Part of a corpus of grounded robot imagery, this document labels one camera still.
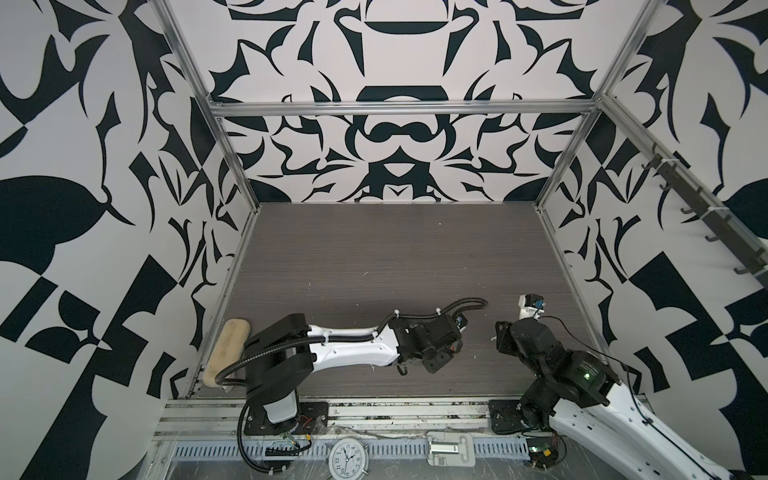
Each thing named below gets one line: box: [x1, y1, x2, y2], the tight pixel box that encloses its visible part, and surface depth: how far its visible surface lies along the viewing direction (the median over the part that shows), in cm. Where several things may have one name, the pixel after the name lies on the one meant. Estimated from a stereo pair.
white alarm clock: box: [325, 438, 370, 480], surface depth 67 cm
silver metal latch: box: [426, 431, 476, 467], surface depth 70 cm
